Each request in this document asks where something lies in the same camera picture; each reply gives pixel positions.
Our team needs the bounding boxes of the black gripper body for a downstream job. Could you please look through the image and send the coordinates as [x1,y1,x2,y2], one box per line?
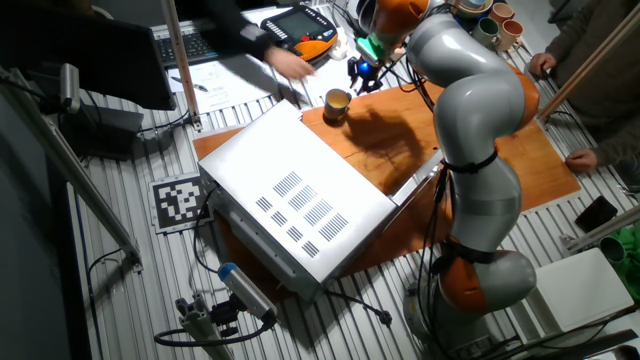
[355,55,384,86]

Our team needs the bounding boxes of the dark bowl yellow inside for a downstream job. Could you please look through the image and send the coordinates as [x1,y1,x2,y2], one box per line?
[322,88,353,122]

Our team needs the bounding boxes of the forearm in black sleeve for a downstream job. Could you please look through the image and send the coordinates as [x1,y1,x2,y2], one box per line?
[197,0,275,62]

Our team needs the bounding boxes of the left forearm olive sleeve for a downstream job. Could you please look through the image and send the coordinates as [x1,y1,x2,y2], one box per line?
[592,124,640,169]

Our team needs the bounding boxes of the silver microwave oven body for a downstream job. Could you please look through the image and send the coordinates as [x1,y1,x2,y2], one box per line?
[197,98,400,303]

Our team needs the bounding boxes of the bare hand black sleeve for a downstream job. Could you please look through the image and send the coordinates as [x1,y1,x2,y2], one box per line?
[263,45,317,81]

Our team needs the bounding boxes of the right hand olive sleeve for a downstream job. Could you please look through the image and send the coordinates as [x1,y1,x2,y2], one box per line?
[528,52,558,77]

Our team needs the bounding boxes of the left hand olive sleeve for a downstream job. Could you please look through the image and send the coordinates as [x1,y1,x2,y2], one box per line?
[564,148,599,174]

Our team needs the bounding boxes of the white duck figure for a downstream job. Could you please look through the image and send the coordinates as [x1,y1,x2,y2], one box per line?
[327,33,351,62]

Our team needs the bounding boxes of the printed paper sheet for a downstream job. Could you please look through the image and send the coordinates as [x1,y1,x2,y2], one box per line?
[166,48,282,115]
[299,53,362,104]

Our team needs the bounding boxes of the black round container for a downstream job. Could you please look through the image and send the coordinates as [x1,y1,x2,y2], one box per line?
[348,0,377,35]

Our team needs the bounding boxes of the orange black teach pendant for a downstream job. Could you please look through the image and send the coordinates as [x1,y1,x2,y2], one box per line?
[259,3,340,64]

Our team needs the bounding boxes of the beige stacked bowls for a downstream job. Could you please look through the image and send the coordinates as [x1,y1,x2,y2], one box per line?
[452,0,494,21]

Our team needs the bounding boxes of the green mug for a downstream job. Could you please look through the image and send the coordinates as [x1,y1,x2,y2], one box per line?
[470,16,502,51]

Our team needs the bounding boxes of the terracotta mug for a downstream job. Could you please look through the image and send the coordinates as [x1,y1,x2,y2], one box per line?
[496,18,525,53]

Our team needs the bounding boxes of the black pen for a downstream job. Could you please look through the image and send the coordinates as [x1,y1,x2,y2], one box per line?
[169,75,210,94]

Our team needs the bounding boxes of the black keyboard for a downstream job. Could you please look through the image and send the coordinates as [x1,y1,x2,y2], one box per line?
[152,20,221,70]

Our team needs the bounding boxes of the wooden board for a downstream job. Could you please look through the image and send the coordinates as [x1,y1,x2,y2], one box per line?
[192,74,584,304]

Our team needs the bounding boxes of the black white fiducial marker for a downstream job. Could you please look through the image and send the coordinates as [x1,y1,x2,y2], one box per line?
[148,172,216,235]

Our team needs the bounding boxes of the person torso olive sweater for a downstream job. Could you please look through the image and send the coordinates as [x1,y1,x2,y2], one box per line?
[544,0,640,131]

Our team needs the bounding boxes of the black monitor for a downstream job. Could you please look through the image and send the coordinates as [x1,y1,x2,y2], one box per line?
[0,0,177,112]

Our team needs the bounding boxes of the black box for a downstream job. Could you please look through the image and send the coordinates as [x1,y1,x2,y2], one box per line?
[58,103,146,162]

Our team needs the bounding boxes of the black smartphone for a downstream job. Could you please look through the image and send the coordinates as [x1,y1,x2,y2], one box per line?
[573,194,620,234]

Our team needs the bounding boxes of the aluminium bar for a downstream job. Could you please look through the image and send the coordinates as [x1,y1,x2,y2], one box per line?
[559,203,640,254]

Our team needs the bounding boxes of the grey sensor device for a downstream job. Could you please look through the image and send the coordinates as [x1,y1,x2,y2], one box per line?
[58,62,82,115]

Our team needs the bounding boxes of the green cup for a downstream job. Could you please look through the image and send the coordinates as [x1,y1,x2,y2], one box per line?
[598,235,628,266]

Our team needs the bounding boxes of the white box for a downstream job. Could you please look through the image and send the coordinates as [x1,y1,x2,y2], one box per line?
[524,247,636,335]

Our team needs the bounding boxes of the aluminium profile stand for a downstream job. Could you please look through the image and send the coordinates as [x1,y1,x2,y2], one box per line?
[174,293,236,360]

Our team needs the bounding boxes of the green cloth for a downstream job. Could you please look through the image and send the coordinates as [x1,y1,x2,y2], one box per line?
[607,225,640,289]

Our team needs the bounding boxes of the silver wrist camera green mount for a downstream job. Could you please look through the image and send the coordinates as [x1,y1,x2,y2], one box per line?
[354,34,390,65]

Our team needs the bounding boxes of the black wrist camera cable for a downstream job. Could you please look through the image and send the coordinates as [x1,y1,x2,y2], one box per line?
[377,62,434,109]

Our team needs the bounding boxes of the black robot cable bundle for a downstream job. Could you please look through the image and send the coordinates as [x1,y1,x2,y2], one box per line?
[414,164,454,351]

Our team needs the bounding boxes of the black appliance cable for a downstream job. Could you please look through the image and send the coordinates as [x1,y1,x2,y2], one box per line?
[192,185,224,275]

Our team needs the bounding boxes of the black power cable with plug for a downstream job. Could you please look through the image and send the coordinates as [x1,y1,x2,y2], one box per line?
[324,289,394,329]

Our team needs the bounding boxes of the silver camera blue end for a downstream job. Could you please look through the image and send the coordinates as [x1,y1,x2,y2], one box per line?
[217,262,279,326]

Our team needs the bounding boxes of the black camera clamp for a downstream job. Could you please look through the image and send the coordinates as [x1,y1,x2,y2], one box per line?
[209,294,241,339]

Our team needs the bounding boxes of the aluminium frame beam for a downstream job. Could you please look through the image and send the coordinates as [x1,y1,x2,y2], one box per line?
[0,67,145,274]

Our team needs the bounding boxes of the thin black cable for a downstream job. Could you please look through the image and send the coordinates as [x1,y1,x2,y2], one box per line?
[87,247,124,360]

